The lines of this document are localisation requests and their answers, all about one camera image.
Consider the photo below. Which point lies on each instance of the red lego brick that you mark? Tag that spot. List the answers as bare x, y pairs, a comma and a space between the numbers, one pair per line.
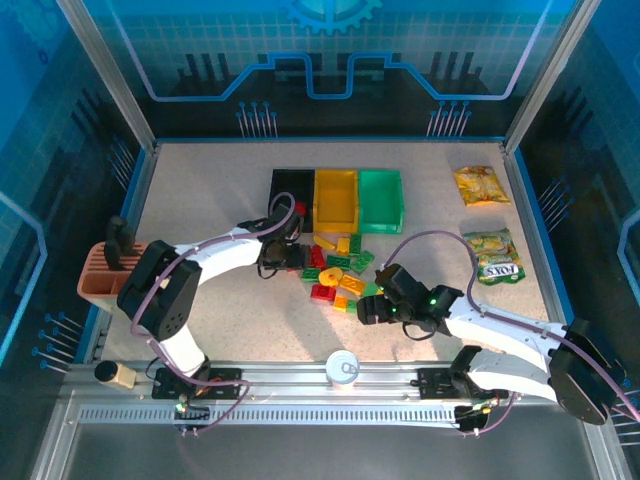
300, 208
324, 292
316, 256

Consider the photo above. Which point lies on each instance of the small green lego brick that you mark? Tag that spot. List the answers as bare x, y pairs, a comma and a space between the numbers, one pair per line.
352, 306

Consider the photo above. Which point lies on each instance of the orange yellow long lego brick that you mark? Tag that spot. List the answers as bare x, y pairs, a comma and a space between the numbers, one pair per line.
353, 283

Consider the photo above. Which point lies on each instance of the yellow sloped lego brick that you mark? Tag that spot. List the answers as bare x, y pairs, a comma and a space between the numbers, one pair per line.
325, 242

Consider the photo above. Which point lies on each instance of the small orange lego brick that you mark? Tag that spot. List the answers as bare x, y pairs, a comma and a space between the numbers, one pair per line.
341, 303

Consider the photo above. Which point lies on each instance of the yellow round lego piece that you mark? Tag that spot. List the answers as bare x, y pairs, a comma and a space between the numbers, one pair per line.
331, 276

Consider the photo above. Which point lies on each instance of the dark green long lego brick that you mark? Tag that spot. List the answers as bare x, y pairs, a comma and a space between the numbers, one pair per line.
338, 262

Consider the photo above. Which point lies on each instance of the small yellow lego brick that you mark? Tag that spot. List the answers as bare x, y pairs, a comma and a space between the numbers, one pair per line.
343, 245

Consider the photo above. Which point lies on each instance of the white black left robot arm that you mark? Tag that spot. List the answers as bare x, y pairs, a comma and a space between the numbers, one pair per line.
225, 255

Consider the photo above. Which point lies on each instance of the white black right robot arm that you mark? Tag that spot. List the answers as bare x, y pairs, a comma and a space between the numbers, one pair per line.
500, 320

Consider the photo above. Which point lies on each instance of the silver tin can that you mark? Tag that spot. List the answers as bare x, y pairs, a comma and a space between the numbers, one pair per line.
342, 367

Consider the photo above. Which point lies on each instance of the yellow plastic bin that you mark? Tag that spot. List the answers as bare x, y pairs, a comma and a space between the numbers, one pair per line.
335, 200

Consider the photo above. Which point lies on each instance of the black plastic bin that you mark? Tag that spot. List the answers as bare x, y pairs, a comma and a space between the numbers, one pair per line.
287, 182

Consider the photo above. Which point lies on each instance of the green snack bag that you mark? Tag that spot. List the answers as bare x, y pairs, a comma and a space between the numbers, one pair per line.
492, 257

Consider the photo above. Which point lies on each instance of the green plastic bin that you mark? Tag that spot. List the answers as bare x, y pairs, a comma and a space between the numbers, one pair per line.
380, 200

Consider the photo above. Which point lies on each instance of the blue table edge strip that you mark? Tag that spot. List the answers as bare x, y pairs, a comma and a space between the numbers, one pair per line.
325, 139

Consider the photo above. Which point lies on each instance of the yellow snack bag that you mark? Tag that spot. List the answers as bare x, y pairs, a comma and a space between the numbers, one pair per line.
481, 185

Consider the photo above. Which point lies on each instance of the terracotta knife block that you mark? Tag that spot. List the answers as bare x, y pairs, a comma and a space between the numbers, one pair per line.
100, 285

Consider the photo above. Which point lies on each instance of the black beige cylinder device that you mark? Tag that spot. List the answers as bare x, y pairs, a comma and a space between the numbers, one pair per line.
116, 376

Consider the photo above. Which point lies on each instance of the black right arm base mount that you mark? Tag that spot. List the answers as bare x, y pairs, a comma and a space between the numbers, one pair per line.
435, 382

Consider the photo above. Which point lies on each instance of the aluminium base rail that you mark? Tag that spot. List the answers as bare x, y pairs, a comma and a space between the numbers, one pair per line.
280, 372

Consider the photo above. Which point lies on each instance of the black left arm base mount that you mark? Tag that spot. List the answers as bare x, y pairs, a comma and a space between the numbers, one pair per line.
225, 380

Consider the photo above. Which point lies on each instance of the aluminium frame post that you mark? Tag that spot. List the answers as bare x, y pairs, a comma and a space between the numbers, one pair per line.
550, 75
111, 75

